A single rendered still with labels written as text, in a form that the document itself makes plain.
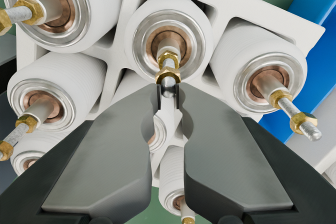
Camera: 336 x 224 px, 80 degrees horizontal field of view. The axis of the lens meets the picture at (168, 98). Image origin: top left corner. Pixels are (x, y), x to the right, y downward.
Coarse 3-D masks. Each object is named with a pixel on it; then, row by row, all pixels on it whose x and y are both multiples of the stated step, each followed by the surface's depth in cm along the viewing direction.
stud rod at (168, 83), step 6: (168, 60) 16; (162, 66) 16; (174, 66) 16; (168, 78) 13; (162, 84) 13; (168, 84) 12; (174, 84) 13; (162, 90) 13; (168, 90) 13; (174, 90) 13; (168, 96) 13
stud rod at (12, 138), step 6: (18, 126) 20; (24, 126) 21; (12, 132) 20; (18, 132) 20; (24, 132) 21; (6, 138) 19; (12, 138) 19; (18, 138) 20; (12, 144) 19; (0, 156) 18
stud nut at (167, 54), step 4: (164, 52) 17; (168, 52) 17; (172, 52) 17; (160, 56) 17; (164, 56) 17; (168, 56) 17; (172, 56) 17; (176, 56) 17; (160, 60) 17; (176, 60) 17; (160, 64) 17; (176, 64) 17; (160, 68) 17; (176, 68) 17
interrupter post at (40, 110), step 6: (36, 102) 23; (42, 102) 23; (48, 102) 24; (30, 108) 22; (36, 108) 22; (42, 108) 23; (48, 108) 24; (24, 114) 22; (30, 114) 22; (36, 114) 22; (42, 114) 23; (48, 114) 24; (36, 120) 22; (42, 120) 23; (36, 126) 22
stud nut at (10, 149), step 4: (0, 140) 18; (0, 144) 18; (4, 144) 18; (8, 144) 18; (0, 148) 18; (4, 148) 18; (8, 148) 18; (12, 148) 18; (4, 152) 18; (8, 152) 18; (12, 152) 19; (4, 156) 18; (8, 156) 18; (0, 160) 18
